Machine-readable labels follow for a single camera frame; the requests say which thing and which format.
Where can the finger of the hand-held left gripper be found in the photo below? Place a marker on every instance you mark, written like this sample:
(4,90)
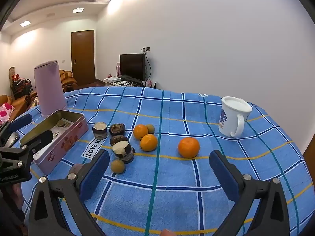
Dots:
(41,136)
(22,122)

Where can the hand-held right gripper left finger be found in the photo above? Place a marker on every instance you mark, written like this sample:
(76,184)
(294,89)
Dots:
(94,174)

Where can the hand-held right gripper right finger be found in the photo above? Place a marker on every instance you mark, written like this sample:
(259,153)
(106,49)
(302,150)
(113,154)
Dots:
(224,174)

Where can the dull purple round fruit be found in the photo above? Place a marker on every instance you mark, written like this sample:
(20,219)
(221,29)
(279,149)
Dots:
(74,168)

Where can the pink metal tin box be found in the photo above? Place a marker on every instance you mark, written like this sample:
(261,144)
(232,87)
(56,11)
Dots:
(66,140)

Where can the large orange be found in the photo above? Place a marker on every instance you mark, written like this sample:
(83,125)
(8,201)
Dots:
(189,147)

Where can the dark brown round fruit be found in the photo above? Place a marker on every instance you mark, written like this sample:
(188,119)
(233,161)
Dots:
(118,140)
(117,129)

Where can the small tan longan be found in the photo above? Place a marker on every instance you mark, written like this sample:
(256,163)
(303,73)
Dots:
(117,166)
(150,128)

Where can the person's left forearm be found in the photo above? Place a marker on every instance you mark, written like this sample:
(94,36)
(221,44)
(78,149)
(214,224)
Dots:
(18,196)

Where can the person's right hand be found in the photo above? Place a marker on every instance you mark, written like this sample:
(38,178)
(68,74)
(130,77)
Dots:
(167,233)

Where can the pink floral cushion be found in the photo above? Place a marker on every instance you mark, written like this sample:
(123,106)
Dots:
(5,111)

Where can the orange leather sofa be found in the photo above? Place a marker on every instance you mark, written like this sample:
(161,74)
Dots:
(19,102)
(69,78)

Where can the printed leaflet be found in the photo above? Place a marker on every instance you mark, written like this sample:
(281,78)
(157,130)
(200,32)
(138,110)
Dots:
(61,125)

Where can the cut dark brown fruit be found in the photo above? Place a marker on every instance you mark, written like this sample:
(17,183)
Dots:
(123,152)
(100,130)

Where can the pink insulated bottle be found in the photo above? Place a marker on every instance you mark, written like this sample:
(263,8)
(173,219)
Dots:
(49,88)

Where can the white printed mug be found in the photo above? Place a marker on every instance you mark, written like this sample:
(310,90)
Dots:
(228,127)

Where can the blue checked blanket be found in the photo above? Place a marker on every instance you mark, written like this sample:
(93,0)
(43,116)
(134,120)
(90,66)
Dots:
(172,108)

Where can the brown wooden door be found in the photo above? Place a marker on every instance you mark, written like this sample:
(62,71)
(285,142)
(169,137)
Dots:
(309,152)
(82,56)

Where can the rectangular ceiling light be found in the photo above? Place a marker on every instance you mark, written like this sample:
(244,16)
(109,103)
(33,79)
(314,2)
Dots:
(78,10)
(25,23)

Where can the pink floral bag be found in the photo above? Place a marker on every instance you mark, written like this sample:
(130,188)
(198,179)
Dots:
(149,83)

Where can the black television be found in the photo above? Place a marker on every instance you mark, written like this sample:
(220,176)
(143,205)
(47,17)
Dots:
(131,65)

